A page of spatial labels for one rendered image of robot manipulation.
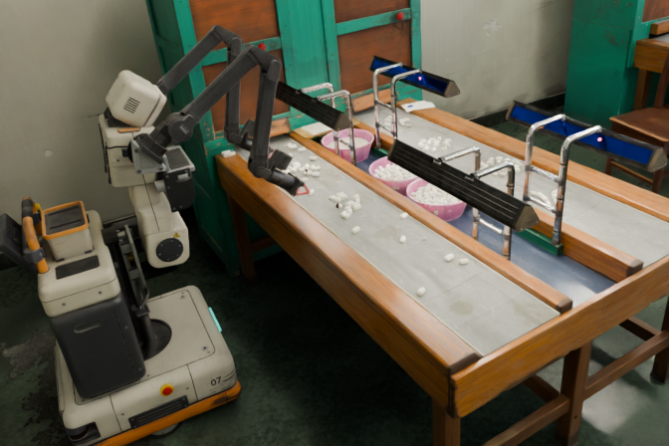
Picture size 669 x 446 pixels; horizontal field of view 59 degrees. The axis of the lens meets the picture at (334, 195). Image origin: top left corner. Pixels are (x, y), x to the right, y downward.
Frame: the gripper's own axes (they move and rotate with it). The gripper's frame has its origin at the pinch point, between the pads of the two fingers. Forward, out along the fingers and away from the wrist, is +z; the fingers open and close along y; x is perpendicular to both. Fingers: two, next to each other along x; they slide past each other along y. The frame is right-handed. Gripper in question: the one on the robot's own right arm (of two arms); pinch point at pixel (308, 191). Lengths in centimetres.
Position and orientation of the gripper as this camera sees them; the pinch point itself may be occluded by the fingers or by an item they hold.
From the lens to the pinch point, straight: 232.4
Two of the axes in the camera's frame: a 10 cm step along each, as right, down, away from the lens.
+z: 7.1, 3.4, 6.1
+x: -4.9, 8.6, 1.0
